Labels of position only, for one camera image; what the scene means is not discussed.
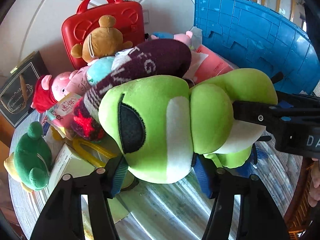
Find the light green frog plush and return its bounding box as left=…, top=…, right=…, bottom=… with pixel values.
left=98, top=68, right=278, bottom=184

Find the blue shirt pig plush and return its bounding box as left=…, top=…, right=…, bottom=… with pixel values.
left=149, top=31, right=194, bottom=50

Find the dark green turtle plush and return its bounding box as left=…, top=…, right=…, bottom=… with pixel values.
left=4, top=121, right=53, bottom=193

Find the black gift bag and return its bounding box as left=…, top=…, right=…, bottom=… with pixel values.
left=1, top=51, right=49, bottom=127

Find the brown teddy bear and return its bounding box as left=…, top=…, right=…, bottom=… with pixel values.
left=71, top=15, right=133, bottom=63

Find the blue plastic storage crate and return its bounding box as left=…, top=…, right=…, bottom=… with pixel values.
left=194, top=0, right=319, bottom=94

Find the maroon knit sock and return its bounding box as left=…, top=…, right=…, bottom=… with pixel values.
left=70, top=38, right=192, bottom=142

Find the red dress pig plush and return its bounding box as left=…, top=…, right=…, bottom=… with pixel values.
left=31, top=66, right=91, bottom=113

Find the red toy suitcase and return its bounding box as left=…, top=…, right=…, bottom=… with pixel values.
left=61, top=0, right=145, bottom=69

